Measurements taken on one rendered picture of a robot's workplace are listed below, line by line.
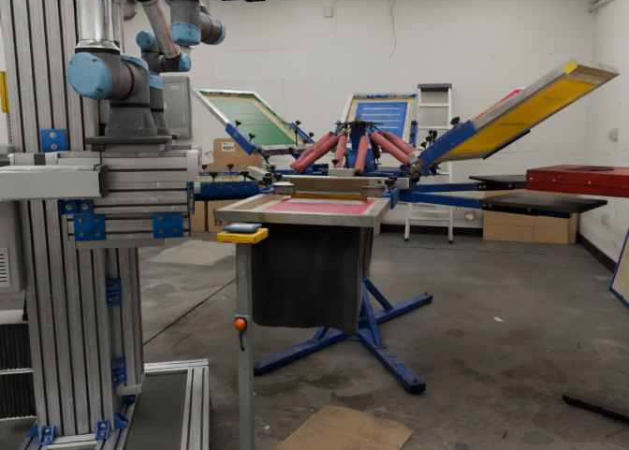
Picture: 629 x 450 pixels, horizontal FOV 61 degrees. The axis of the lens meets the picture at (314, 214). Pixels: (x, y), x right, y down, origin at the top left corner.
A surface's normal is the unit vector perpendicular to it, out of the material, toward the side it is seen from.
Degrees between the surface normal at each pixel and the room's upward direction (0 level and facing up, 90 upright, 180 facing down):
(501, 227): 75
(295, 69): 90
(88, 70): 98
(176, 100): 90
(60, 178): 90
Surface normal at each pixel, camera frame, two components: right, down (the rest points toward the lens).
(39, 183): 0.18, 0.16
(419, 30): -0.24, 0.15
